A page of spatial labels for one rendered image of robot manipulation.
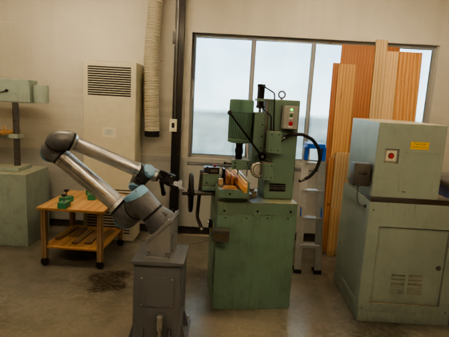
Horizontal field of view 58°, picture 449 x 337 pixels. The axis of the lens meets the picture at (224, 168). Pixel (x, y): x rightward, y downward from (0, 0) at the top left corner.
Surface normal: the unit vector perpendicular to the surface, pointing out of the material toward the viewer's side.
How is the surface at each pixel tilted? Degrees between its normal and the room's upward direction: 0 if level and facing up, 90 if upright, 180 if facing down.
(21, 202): 90
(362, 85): 87
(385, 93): 87
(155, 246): 90
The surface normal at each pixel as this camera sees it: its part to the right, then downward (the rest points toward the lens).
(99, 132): -0.02, 0.17
